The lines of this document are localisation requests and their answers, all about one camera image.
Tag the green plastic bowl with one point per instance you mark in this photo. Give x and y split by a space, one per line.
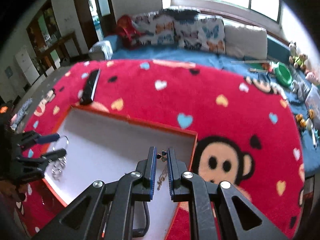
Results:
283 74

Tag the left butterfly print pillow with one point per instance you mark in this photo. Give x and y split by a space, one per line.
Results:
154 28

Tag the dark wooden door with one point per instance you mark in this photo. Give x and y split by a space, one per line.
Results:
105 13

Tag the butterfly print pillow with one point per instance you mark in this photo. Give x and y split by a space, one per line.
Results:
154 28
202 33

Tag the orange shallow box tray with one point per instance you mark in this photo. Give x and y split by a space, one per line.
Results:
104 146

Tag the right butterfly print pillow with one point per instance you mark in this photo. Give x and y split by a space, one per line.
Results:
202 33

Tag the red bag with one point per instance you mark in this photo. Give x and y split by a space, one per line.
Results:
127 32

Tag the plush toys group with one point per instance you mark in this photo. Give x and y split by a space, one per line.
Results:
299 60

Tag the white drawer cabinet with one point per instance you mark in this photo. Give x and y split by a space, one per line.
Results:
27 66

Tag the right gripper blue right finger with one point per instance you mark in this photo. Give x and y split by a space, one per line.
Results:
179 177

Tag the black remote control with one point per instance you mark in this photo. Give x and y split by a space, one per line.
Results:
90 87

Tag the clear plastic storage box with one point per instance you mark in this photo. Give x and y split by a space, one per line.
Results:
313 100

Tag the plain white pillow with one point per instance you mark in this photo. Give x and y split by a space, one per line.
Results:
246 41

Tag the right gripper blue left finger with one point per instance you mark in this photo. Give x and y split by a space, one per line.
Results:
144 190

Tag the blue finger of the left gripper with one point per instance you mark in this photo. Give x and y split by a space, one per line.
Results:
53 155
46 139

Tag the black watch band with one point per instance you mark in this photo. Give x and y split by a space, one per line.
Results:
141 219

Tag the red monkey print blanket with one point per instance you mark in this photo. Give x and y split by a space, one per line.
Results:
246 132

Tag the wooden display cabinet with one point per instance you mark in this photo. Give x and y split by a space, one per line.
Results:
46 38

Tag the silver wire rings cluster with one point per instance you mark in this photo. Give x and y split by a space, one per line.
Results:
59 165

